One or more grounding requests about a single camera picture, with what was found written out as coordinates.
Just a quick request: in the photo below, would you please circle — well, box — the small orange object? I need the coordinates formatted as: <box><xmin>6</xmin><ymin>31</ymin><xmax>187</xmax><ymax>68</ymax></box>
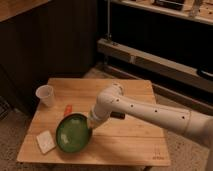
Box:
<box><xmin>64</xmin><ymin>105</ymin><xmax>72</xmax><ymax>116</ymax></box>

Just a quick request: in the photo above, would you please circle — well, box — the metal vertical pole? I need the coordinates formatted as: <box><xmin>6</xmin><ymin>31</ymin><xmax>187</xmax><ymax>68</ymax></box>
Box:
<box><xmin>107</xmin><ymin>0</ymin><xmax>111</xmax><ymax>42</ymax></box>

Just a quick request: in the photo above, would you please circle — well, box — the green ceramic bowl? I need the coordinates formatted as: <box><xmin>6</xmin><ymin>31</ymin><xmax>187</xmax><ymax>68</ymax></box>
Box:
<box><xmin>55</xmin><ymin>113</ymin><xmax>92</xmax><ymax>153</ymax></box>

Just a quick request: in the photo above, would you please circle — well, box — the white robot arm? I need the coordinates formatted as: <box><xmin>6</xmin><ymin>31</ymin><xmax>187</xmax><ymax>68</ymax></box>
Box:
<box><xmin>87</xmin><ymin>83</ymin><xmax>213</xmax><ymax>171</ymax></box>

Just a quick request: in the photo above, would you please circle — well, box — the wooden shelf beam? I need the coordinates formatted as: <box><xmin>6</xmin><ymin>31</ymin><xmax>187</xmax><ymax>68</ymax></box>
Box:
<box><xmin>97</xmin><ymin>38</ymin><xmax>213</xmax><ymax>93</ymax></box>

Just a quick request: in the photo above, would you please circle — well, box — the wooden folding table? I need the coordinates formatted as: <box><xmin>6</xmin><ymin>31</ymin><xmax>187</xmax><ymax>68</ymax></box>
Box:
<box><xmin>17</xmin><ymin>78</ymin><xmax>170</xmax><ymax>166</ymax></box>

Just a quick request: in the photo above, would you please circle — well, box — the white sponge block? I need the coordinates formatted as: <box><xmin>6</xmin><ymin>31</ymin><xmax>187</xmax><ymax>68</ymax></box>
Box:
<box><xmin>36</xmin><ymin>131</ymin><xmax>56</xmax><ymax>154</ymax></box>

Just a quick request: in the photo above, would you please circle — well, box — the black smartphone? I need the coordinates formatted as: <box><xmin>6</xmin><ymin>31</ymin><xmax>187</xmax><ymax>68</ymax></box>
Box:
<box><xmin>110</xmin><ymin>112</ymin><xmax>125</xmax><ymax>119</ymax></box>

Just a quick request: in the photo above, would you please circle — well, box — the translucent plastic cup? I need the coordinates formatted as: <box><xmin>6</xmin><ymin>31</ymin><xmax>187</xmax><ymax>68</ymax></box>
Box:
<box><xmin>36</xmin><ymin>85</ymin><xmax>54</xmax><ymax>107</ymax></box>

